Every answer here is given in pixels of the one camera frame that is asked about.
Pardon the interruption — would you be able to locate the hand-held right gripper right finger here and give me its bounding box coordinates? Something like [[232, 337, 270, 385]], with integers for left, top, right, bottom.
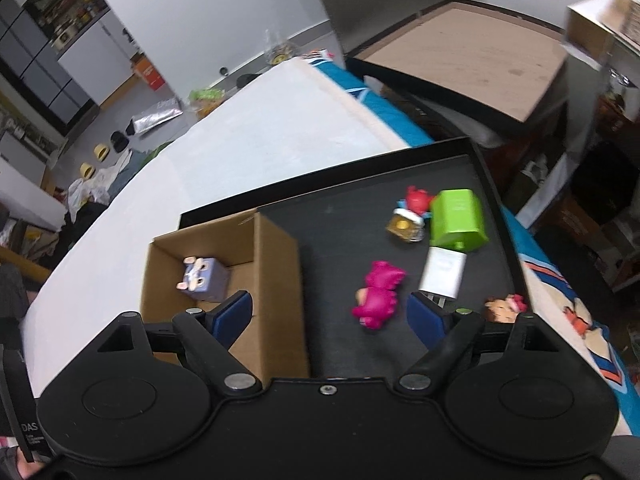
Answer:
[[397, 291, 560, 395]]

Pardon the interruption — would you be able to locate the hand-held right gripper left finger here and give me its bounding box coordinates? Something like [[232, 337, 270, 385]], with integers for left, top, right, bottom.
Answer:
[[97, 290, 262, 396]]

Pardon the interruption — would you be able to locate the pink dinosaur toy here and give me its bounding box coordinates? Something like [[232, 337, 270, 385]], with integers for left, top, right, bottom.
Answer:
[[351, 260, 407, 332]]

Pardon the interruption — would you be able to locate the white charger plug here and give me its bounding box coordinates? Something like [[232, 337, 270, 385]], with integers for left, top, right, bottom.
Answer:
[[419, 247, 468, 306]]

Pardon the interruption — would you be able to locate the brown haired doll figure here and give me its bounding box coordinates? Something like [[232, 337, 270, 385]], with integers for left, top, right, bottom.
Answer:
[[482, 294, 530, 323]]

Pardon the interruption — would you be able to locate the small green box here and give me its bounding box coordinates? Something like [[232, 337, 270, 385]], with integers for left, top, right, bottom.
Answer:
[[429, 189, 490, 253]]

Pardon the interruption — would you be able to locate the black tray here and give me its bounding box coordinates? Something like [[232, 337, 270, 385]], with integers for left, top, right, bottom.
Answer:
[[179, 136, 531, 378]]

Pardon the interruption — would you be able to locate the purple cube animal toy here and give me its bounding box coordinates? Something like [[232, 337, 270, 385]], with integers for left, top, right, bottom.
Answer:
[[176, 256, 232, 303]]

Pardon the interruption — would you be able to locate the red and gold toy figure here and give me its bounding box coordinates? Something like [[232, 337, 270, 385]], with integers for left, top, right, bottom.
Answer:
[[385, 186, 435, 245]]

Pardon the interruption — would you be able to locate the yellow wooden table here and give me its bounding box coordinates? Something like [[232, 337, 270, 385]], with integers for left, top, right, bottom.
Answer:
[[0, 244, 53, 283]]

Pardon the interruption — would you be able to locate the white plastic bag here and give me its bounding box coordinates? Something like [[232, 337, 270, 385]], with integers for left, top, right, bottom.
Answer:
[[65, 167, 121, 221]]

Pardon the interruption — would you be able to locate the silver foil bag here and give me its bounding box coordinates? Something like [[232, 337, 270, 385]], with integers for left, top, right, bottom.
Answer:
[[131, 97, 183, 136]]

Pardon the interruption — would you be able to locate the green snack bag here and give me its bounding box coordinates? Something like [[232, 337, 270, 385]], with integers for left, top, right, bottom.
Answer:
[[189, 87, 226, 116]]

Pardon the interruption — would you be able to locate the orange box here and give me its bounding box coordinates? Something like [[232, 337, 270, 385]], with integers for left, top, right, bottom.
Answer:
[[131, 56, 165, 92]]

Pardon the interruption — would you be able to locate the black framed wooden board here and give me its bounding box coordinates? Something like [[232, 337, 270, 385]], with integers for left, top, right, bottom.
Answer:
[[345, 0, 571, 136]]

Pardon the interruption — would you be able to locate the clear plastic bag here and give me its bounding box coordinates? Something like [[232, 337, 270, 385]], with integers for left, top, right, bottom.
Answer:
[[262, 30, 296, 66]]

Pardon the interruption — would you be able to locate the white cabinet with jars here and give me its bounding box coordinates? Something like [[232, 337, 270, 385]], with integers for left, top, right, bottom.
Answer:
[[22, 0, 146, 111]]

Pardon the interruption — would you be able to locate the dark grey cabinet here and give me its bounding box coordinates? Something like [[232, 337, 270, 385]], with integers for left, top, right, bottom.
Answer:
[[0, 0, 98, 128]]

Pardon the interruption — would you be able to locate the tan cardboard box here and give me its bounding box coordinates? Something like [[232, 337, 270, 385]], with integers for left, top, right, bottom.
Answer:
[[565, 0, 640, 71]]

